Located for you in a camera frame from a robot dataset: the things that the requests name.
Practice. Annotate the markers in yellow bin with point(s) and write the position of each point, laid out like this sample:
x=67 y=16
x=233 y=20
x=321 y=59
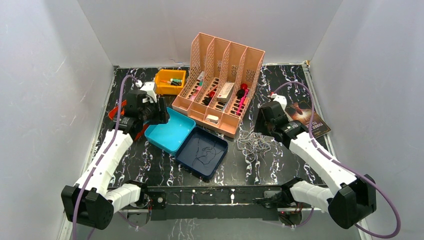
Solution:
x=172 y=82

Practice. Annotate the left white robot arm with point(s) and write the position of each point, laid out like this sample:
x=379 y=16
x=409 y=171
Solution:
x=89 y=201

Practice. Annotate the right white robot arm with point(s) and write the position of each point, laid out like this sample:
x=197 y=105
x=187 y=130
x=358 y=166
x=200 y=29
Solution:
x=347 y=198

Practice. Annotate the teal plastic tray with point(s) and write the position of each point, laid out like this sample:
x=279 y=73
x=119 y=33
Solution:
x=169 y=137

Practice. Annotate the yellow plastic bin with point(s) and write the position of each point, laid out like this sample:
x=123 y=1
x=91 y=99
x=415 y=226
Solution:
x=166 y=74

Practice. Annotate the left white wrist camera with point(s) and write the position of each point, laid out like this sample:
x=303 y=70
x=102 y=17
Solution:
x=150 y=88

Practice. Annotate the white stapler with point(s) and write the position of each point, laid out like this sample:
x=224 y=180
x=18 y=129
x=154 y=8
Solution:
x=212 y=118

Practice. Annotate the peach file organizer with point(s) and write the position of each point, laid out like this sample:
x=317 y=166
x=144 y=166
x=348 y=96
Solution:
x=213 y=62

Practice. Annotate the white pink box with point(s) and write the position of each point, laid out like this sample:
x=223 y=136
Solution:
x=226 y=92

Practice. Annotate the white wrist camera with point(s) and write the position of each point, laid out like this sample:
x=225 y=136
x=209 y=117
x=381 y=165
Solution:
x=150 y=88
x=280 y=99

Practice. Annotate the pink pen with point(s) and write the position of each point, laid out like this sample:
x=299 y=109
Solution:
x=241 y=103

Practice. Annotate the brown book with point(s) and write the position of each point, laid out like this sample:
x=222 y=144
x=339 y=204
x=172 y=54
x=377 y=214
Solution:
x=302 y=111

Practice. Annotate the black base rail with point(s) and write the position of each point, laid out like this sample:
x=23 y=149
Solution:
x=215 y=202

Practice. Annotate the red black bottle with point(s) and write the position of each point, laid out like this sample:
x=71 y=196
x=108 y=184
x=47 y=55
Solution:
x=242 y=91

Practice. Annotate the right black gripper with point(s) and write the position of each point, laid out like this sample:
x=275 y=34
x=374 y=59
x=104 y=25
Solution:
x=259 y=126

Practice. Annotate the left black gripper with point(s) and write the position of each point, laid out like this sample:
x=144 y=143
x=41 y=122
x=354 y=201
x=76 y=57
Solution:
x=160 y=112

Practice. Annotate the dark blue plastic tray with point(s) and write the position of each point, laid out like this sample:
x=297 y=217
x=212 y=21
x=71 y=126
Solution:
x=202 y=153

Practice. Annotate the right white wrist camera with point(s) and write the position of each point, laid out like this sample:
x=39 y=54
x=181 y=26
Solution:
x=280 y=99

